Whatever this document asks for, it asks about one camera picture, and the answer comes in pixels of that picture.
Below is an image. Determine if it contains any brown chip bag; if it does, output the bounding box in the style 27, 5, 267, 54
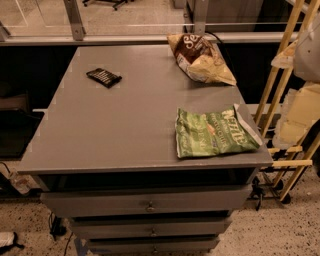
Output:
167, 33, 237, 86

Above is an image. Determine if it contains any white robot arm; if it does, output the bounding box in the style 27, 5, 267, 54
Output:
271, 14, 320, 149

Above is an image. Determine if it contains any green jalapeno chip bag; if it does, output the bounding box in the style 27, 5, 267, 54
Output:
175, 104, 263, 159

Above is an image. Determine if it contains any grey drawer cabinet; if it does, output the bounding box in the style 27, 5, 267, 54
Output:
19, 45, 271, 246

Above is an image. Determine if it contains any black snack bar packet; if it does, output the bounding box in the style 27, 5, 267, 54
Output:
86, 68, 122, 88

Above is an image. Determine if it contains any middle grey drawer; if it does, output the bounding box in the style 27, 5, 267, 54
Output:
71, 217, 231, 239

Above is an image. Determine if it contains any grey drawer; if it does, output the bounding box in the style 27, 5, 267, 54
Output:
88, 237, 219, 255
41, 185, 251, 217
71, 217, 231, 239

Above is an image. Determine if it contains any bottom grey drawer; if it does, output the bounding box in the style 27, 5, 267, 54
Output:
88, 237, 219, 255

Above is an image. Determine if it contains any top grey drawer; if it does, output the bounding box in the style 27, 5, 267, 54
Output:
41, 185, 251, 217

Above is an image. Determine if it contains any black office chair base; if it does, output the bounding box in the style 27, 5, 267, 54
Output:
81, 0, 128, 11

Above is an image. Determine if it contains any clear plastic bottle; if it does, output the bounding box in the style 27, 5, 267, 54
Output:
9, 172, 30, 195

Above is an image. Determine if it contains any white shoe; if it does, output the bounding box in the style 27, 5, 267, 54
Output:
0, 232, 25, 255

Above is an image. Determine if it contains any grey metal post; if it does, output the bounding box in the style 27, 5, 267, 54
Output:
63, 0, 86, 41

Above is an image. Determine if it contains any wooden rack frame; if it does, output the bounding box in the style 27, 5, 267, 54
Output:
254, 0, 320, 204

